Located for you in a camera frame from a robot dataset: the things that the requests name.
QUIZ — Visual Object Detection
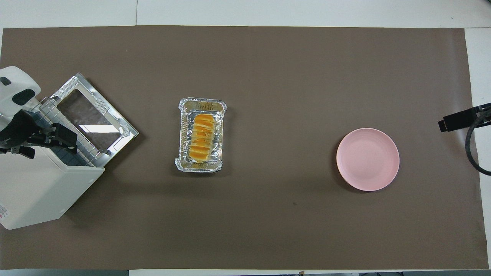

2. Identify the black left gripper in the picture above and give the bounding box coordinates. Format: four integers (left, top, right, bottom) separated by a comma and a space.
0, 110, 79, 159

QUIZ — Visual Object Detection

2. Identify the golden sliced bread loaf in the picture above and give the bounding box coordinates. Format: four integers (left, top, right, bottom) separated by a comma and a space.
188, 113, 216, 161

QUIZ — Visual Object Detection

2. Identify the aluminium foil tray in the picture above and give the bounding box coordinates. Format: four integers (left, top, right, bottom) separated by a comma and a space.
175, 97, 227, 173

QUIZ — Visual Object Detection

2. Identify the white toaster oven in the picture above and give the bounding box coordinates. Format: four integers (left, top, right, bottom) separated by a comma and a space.
0, 111, 105, 230

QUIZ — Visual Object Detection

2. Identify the glass oven door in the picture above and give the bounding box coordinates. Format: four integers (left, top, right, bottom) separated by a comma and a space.
56, 73, 139, 168

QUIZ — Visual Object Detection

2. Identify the brown table mat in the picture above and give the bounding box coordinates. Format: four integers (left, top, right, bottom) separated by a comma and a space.
0, 26, 488, 270

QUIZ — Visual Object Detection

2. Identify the pink round plate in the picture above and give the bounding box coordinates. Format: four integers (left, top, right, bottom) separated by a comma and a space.
336, 128, 400, 192

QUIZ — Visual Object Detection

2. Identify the metal wire oven rack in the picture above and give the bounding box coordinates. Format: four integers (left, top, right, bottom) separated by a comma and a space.
38, 98, 112, 168

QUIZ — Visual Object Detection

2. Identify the black looped cable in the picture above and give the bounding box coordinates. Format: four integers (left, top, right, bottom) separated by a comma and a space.
465, 113, 491, 176

